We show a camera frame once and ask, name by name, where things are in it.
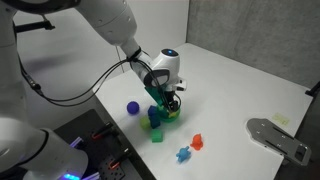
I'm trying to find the purple spiky ball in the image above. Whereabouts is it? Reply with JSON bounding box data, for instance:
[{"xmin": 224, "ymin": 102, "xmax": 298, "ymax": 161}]
[{"xmin": 127, "ymin": 101, "xmax": 140, "ymax": 115}]

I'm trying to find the black clamp with orange tip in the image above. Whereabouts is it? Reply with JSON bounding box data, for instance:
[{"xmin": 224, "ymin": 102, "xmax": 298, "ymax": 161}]
[{"xmin": 91, "ymin": 122, "xmax": 118, "ymax": 140}]

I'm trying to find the dark teal blue cube block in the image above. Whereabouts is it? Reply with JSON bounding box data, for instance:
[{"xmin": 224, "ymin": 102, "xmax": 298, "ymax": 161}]
[{"xmin": 150, "ymin": 115, "xmax": 161, "ymax": 129}]

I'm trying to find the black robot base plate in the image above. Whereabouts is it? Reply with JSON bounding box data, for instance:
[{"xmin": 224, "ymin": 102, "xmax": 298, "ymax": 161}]
[{"xmin": 55, "ymin": 109, "xmax": 156, "ymax": 180}]

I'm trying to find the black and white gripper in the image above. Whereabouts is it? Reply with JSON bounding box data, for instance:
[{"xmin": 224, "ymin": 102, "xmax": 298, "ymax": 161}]
[{"xmin": 163, "ymin": 89, "xmax": 181, "ymax": 110}]

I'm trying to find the lime green cube block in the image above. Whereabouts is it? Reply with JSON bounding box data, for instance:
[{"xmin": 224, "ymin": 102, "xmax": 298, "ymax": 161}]
[{"xmin": 139, "ymin": 116, "xmax": 151, "ymax": 130}]

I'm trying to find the black partition post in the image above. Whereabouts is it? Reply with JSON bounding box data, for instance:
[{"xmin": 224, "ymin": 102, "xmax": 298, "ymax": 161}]
[{"xmin": 305, "ymin": 81, "xmax": 320, "ymax": 97}]

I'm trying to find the dark green cube block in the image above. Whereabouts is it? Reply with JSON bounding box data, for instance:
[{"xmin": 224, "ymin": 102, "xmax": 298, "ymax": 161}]
[{"xmin": 151, "ymin": 129, "xmax": 163, "ymax": 143}]

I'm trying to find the light blue animal toy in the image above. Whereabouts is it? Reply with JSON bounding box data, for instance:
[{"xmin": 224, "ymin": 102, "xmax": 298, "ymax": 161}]
[{"xmin": 176, "ymin": 146, "xmax": 191, "ymax": 163}]

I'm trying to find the yellow star toy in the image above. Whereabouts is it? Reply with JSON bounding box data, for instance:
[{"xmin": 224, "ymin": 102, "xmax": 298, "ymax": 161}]
[{"xmin": 168, "ymin": 112, "xmax": 178, "ymax": 118}]

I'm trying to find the yellow sticky note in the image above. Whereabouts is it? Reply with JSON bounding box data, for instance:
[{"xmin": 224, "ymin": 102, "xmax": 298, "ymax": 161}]
[{"xmin": 272, "ymin": 113, "xmax": 289, "ymax": 125}]

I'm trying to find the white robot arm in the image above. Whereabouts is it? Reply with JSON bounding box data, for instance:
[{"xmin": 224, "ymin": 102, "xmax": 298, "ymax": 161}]
[{"xmin": 0, "ymin": 0, "xmax": 186, "ymax": 180}]

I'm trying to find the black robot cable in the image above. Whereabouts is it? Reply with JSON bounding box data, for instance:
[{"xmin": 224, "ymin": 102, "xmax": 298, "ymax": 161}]
[{"xmin": 18, "ymin": 49, "xmax": 183, "ymax": 113}]

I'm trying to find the orange animal toy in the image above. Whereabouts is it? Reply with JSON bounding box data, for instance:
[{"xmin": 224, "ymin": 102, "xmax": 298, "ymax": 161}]
[{"xmin": 190, "ymin": 134, "xmax": 203, "ymax": 151}]

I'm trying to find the green plastic bowl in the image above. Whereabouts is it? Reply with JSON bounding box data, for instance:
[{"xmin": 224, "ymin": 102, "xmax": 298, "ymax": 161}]
[{"xmin": 157, "ymin": 106, "xmax": 180, "ymax": 123}]

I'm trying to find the grey metal mounting plate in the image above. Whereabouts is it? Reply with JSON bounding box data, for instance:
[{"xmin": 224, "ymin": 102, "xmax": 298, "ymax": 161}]
[{"xmin": 246, "ymin": 118, "xmax": 312, "ymax": 166}]

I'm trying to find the royal blue cube block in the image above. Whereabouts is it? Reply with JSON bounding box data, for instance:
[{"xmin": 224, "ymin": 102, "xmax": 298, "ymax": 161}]
[{"xmin": 148, "ymin": 105, "xmax": 157, "ymax": 116}]

